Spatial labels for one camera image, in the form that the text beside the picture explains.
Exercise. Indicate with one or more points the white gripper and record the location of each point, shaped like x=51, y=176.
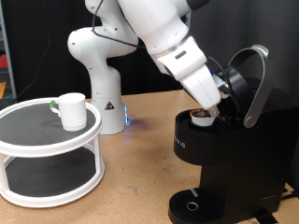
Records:
x=202, y=87

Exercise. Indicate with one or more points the orange rimmed white coffee pod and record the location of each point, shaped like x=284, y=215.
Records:
x=202, y=119

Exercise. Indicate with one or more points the black Keurig coffee machine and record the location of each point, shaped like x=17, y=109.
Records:
x=249, y=161

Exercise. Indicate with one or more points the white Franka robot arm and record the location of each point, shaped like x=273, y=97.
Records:
x=104, y=81

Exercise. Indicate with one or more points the grey partition panel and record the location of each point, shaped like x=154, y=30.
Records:
x=274, y=25

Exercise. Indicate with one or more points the white two-tier turntable stand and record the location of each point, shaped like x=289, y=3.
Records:
x=46, y=124

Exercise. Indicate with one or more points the red background object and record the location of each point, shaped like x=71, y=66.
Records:
x=2, y=61

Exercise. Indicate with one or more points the grey metal frame post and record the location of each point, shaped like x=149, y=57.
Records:
x=8, y=62

